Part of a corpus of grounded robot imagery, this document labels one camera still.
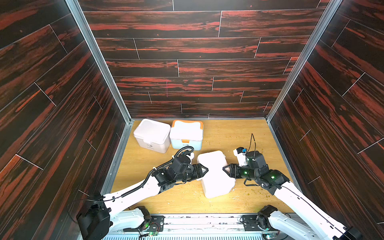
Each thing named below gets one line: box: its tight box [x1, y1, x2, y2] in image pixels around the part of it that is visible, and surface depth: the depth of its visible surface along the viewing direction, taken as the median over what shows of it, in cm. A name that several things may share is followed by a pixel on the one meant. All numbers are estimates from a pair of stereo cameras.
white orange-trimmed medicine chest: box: [169, 120, 204, 151], surface depth 97 cm
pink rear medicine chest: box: [133, 118, 172, 154], surface depth 96 cm
